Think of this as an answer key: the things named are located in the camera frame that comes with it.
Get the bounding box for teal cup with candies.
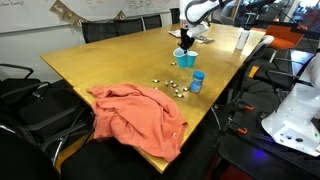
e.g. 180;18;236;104
173;48;187;68

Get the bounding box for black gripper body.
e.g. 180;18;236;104
178;28;195;50

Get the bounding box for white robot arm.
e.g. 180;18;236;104
178;0;232;51

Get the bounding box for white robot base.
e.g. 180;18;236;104
261;52;320;157

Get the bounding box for salmon pink cloth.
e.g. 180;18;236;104
88;83;188;161

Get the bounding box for wrapped candy by jar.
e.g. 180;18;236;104
182;87;189;92

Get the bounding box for empty teal plastic cup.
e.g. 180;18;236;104
187;51;198;68

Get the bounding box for wrapped candy front edge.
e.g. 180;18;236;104
175;93;184;98

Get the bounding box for black chair foreground left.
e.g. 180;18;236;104
0;64;92;164

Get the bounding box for wrapped candy middle cluster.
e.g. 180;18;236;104
164;80;178;88

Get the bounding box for paper bunting banner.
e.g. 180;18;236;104
49;0;127;26

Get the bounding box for black chair by whiteboard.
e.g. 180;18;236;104
114;18;143;36
143;14;162;30
82;22;117;43

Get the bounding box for orange chair at table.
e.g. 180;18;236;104
254;25;304;50

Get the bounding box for blue lidded jar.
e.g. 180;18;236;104
190;71;205;93

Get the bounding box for wrapped candy near cloth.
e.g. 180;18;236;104
152;79;160;83

